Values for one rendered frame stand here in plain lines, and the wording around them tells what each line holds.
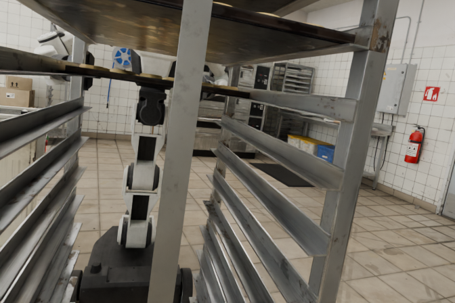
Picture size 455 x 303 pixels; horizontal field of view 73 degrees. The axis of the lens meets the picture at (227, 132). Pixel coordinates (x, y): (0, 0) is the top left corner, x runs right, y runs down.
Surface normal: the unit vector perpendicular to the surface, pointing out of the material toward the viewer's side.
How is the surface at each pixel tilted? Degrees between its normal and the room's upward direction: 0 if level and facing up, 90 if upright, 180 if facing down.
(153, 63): 91
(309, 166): 90
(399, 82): 90
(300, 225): 90
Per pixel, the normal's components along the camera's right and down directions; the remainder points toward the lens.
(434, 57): -0.91, -0.07
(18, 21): 0.39, 0.19
